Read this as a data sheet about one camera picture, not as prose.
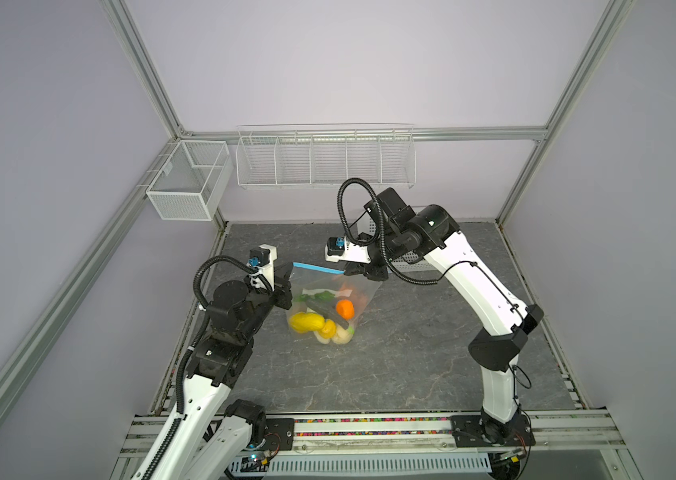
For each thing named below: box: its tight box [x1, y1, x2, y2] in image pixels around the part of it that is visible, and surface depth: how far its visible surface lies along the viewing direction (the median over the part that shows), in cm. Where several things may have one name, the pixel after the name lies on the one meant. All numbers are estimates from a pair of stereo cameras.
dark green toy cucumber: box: [305, 297, 350, 330], surface depth 85 cm
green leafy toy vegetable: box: [296, 288, 338, 303], surface depth 84 cm
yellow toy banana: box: [289, 312, 325, 333], surface depth 83 cm
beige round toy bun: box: [332, 323, 353, 345], surface depth 87 cm
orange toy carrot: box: [336, 299, 355, 321], surface depth 86 cm
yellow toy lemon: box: [320, 319, 337, 340], surface depth 84 cm
